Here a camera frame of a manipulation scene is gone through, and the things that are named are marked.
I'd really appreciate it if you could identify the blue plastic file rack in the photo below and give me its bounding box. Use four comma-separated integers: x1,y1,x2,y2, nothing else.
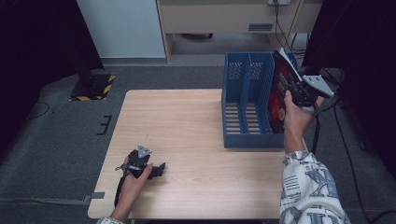
221,51,298,149

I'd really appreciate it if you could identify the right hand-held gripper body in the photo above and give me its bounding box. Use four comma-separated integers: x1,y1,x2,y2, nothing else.
289,74,336,113

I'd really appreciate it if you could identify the black power cable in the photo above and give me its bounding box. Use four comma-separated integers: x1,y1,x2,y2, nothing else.
273,3,296,54

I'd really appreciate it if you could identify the dark curtain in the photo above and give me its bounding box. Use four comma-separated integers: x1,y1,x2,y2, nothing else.
300,0,396,180
0,0,106,157

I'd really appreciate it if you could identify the black stand base striped edge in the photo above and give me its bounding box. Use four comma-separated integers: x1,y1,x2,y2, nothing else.
69,73,117,102

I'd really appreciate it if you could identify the black book with red print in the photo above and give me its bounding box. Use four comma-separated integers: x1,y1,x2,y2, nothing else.
267,47,304,135

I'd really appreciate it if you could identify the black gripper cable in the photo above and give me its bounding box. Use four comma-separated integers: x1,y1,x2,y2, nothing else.
113,164,130,209
310,104,323,155

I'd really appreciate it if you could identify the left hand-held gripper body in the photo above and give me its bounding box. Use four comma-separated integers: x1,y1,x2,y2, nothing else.
123,144,154,179

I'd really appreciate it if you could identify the person's left hand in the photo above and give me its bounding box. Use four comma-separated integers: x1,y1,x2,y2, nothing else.
117,156,154,204

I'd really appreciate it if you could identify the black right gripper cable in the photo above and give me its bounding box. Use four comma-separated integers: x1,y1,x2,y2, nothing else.
310,104,323,155

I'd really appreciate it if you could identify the long black floor cable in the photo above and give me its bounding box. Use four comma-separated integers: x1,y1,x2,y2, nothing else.
332,102,396,223

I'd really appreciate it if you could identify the person's right hand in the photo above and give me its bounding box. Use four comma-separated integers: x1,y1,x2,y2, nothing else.
282,90,325,139

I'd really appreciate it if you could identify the white cabinet panel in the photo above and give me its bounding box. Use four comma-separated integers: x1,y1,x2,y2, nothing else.
76,0,166,59

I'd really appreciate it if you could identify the black floor cable loop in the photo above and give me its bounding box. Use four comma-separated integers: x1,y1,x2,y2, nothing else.
26,101,51,121

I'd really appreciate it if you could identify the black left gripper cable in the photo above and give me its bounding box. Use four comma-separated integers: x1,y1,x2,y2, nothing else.
113,164,130,209

